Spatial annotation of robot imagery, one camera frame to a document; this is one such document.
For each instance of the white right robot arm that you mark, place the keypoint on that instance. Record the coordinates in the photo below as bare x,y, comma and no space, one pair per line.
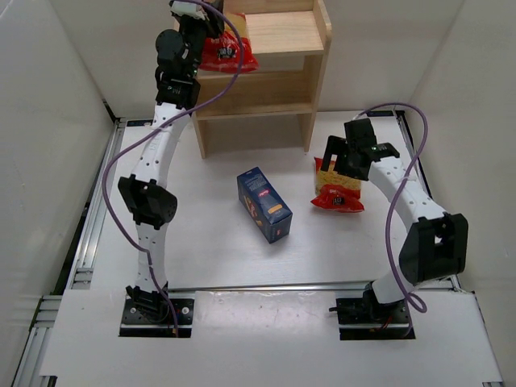
436,240

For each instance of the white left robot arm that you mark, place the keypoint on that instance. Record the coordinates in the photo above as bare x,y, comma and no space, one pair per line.
179,57

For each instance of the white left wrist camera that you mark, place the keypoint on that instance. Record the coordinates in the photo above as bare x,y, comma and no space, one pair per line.
190,9

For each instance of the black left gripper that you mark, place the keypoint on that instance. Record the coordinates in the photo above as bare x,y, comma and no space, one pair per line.
214,10

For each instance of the wooden three-tier shelf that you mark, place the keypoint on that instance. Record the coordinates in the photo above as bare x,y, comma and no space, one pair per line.
291,40

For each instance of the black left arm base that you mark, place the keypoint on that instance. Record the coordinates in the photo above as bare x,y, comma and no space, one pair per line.
148,315

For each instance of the aluminium rail frame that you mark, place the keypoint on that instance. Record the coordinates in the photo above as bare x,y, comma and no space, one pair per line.
261,309

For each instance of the blue pasta box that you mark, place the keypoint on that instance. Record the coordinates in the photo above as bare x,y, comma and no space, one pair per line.
264,204

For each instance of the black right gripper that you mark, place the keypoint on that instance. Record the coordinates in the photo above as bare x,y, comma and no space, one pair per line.
339,147

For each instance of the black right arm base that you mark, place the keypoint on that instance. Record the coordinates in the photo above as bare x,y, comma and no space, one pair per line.
365,319

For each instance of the red pasta bag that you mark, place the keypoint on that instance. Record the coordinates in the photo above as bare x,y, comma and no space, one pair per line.
336,192
222,55

